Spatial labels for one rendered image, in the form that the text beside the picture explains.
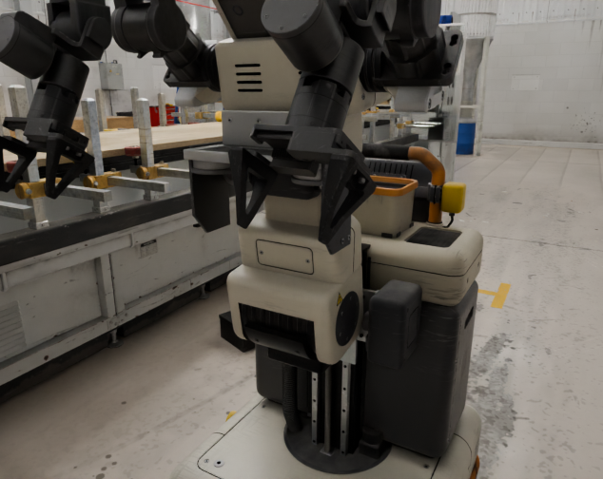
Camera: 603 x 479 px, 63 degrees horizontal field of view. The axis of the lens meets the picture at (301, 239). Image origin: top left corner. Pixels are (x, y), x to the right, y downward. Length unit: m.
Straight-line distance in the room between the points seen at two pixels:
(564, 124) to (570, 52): 1.36
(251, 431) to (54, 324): 1.13
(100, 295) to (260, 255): 1.50
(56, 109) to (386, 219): 0.70
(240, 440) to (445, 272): 0.68
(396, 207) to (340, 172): 0.69
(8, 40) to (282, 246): 0.51
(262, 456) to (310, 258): 0.60
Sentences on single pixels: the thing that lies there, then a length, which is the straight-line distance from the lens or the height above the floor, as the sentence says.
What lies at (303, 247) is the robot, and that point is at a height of 0.87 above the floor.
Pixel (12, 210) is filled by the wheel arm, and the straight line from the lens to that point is 1.48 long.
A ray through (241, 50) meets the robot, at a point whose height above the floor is 1.20.
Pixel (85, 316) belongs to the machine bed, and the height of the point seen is 0.20.
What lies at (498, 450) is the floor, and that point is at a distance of 1.88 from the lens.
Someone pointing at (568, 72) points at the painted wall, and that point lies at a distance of 11.57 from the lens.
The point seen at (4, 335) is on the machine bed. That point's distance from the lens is 2.15.
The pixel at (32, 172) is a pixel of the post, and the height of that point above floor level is 0.89.
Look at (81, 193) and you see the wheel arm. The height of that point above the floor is 0.83.
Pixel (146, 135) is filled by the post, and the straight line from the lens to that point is 2.09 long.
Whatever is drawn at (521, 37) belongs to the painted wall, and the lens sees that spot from 11.68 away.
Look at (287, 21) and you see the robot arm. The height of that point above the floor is 1.19.
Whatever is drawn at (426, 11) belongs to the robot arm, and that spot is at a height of 1.22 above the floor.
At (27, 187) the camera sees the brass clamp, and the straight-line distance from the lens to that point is 1.78.
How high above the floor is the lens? 1.14
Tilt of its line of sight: 17 degrees down
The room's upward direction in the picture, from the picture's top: straight up
